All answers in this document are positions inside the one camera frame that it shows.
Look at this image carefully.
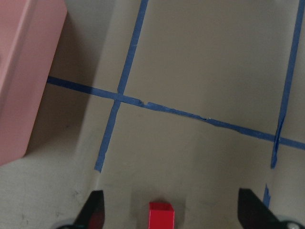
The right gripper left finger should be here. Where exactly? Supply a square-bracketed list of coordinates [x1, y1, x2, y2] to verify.
[73, 190, 105, 229]

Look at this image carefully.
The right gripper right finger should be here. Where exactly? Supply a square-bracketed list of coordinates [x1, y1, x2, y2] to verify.
[238, 188, 280, 229]

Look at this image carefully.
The pink plastic box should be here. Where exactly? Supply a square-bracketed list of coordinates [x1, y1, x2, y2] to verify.
[0, 0, 67, 165]

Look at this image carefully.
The red toy block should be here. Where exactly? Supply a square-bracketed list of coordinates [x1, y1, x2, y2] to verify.
[148, 202, 175, 229]

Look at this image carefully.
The brown paper table cover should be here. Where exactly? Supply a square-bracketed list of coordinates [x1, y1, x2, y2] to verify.
[0, 0, 305, 229]

